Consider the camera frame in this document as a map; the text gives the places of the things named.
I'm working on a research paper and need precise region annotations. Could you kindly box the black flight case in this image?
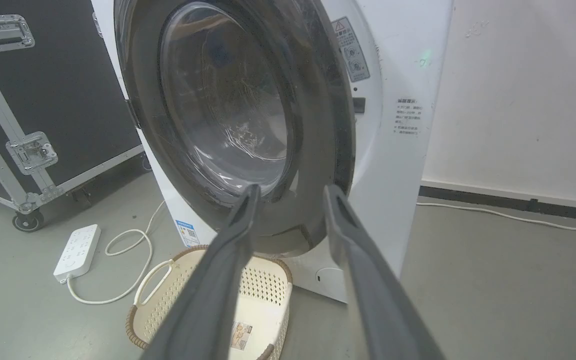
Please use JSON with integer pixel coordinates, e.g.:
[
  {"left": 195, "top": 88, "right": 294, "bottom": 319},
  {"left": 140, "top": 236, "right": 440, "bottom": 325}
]
[{"left": 0, "top": 0, "right": 145, "bottom": 233}]

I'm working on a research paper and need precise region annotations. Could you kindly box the white cable along wall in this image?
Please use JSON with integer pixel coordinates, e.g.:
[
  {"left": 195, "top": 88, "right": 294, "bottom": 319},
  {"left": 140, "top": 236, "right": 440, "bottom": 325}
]
[{"left": 416, "top": 201, "right": 576, "bottom": 232}]

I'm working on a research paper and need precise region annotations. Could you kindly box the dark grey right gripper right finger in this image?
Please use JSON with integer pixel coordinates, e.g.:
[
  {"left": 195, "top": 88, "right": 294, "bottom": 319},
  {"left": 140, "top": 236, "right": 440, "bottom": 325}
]
[{"left": 323, "top": 183, "right": 446, "bottom": 360}]

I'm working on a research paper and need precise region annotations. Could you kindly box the round washing machine door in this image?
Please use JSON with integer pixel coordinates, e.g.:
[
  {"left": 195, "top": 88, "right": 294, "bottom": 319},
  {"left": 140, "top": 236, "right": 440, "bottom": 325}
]
[{"left": 113, "top": 0, "right": 357, "bottom": 257}]

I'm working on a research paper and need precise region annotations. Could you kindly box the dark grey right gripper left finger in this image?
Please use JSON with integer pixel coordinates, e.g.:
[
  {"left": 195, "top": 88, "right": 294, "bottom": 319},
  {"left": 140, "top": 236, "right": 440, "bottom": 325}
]
[{"left": 139, "top": 184, "right": 262, "bottom": 360}]

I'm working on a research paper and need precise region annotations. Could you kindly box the white power strip with cord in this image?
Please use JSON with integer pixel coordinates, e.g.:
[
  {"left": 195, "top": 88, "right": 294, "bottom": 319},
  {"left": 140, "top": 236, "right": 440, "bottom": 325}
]
[{"left": 66, "top": 200, "right": 167, "bottom": 305}]

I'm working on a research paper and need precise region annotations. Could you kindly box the cream plastic laundry basket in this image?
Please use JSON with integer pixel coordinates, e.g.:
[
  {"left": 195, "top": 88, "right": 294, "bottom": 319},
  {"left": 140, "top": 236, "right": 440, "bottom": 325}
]
[{"left": 125, "top": 244, "right": 294, "bottom": 360}]

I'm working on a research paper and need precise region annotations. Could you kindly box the white front-load washing machine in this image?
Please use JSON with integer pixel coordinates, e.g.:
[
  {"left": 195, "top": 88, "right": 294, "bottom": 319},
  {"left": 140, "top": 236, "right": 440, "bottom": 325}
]
[{"left": 91, "top": 0, "right": 455, "bottom": 304}]

